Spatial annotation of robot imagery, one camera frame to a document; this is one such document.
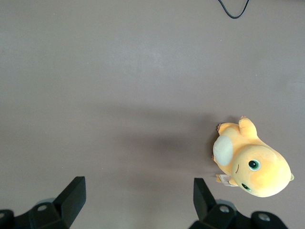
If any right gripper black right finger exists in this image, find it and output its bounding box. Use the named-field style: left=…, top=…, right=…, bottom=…
left=188, top=177, right=286, bottom=229

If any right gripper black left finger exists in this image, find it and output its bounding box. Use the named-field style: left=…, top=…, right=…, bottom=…
left=0, top=176, right=87, bottom=229

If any yellow plush toy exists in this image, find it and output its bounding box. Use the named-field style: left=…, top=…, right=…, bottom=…
left=212, top=115, right=295, bottom=198

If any black cable loop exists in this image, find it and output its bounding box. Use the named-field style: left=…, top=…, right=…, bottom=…
left=217, top=0, right=250, bottom=19

